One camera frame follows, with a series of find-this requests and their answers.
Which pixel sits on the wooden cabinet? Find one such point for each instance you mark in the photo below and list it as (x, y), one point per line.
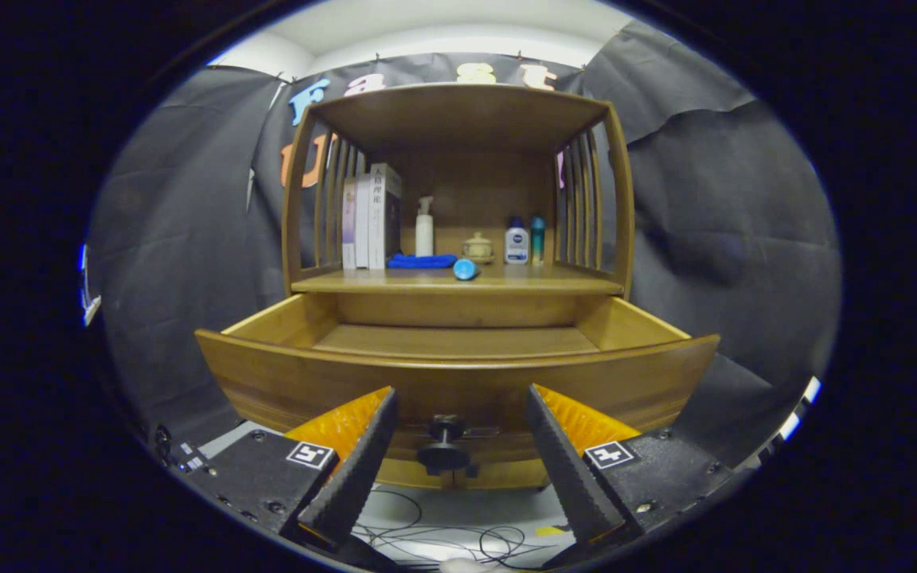
(458, 119)

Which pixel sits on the white and purple book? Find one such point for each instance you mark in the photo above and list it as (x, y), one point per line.
(349, 227)

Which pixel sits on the wooden countertop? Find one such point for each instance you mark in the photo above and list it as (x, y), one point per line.
(538, 280)

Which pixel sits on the white book with dark cover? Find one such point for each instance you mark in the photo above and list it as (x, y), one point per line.
(378, 219)

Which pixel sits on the blue and white cosmetic tube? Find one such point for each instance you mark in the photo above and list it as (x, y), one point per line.
(466, 269)

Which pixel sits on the white lotion bottle blue cap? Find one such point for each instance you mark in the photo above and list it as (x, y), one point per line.
(517, 245)

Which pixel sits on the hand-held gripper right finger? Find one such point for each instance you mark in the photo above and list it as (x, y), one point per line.
(574, 477)

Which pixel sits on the teal slim bottle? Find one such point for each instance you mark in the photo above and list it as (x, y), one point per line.
(537, 243)

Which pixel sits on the blue folded cloth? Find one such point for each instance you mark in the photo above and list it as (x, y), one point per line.
(423, 261)

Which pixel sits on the black floor device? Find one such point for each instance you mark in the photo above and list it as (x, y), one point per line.
(184, 454)

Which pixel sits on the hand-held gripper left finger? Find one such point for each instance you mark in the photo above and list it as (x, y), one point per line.
(351, 477)

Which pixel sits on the beige lidded teacup with saucer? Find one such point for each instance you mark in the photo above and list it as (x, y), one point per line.
(478, 249)

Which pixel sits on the wooden drawer with black knob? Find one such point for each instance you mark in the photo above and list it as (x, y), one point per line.
(283, 390)

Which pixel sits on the white pump bottle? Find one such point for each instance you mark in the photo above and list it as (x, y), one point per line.
(424, 235)

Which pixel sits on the plain white book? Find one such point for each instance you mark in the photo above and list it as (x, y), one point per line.
(363, 223)

